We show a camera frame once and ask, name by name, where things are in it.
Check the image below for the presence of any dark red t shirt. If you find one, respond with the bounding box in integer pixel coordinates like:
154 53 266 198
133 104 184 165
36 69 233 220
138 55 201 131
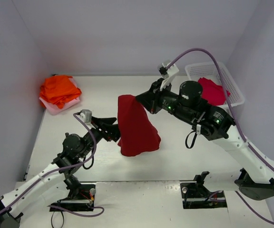
117 95 161 157

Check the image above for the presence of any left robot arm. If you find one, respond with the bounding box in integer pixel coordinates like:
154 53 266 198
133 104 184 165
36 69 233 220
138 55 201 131
0 117 120 228

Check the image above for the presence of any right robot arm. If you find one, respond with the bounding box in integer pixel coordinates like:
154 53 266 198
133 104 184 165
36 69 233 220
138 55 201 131
136 79 274 200

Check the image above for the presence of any red t shirt in basket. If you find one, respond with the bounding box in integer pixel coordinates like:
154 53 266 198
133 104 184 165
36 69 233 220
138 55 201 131
198 77 226 106

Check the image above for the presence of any white plastic basket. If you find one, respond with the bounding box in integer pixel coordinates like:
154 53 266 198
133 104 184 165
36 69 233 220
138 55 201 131
185 62 245 113

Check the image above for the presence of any pink folded t shirt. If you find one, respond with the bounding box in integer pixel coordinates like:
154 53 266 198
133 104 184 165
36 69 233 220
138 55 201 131
39 78 81 116

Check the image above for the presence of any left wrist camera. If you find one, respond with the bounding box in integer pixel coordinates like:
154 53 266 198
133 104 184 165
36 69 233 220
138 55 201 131
79 109 92 124

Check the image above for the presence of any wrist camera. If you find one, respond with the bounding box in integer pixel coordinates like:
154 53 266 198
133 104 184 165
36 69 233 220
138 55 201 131
79 109 92 124
157 60 179 91

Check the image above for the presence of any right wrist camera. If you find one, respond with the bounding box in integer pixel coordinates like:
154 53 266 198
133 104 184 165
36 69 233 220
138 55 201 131
157 60 179 91

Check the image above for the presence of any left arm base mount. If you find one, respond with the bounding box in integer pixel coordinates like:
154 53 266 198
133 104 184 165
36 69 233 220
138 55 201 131
48 175 97 228

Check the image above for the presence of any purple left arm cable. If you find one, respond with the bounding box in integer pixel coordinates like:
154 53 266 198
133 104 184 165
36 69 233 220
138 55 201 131
0 112 105 224

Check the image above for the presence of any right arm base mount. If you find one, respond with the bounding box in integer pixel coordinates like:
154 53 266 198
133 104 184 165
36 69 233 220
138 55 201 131
180 171 227 209

